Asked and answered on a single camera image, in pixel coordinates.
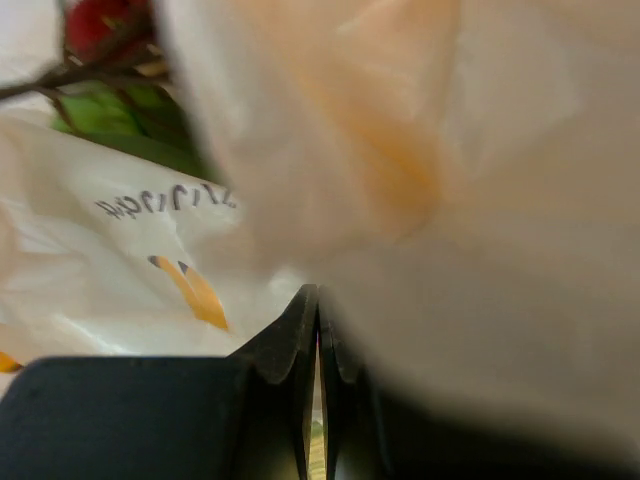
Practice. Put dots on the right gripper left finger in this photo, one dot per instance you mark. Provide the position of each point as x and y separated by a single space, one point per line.
243 416

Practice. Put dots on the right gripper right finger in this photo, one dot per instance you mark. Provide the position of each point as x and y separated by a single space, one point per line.
351 431

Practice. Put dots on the translucent plastic bag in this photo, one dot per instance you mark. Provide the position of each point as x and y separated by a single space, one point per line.
461 176

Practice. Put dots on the red fake fruit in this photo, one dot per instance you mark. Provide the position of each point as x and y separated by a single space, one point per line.
111 42

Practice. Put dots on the yellow woven bamboo mat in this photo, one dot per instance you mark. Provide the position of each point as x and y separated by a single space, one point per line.
317 454

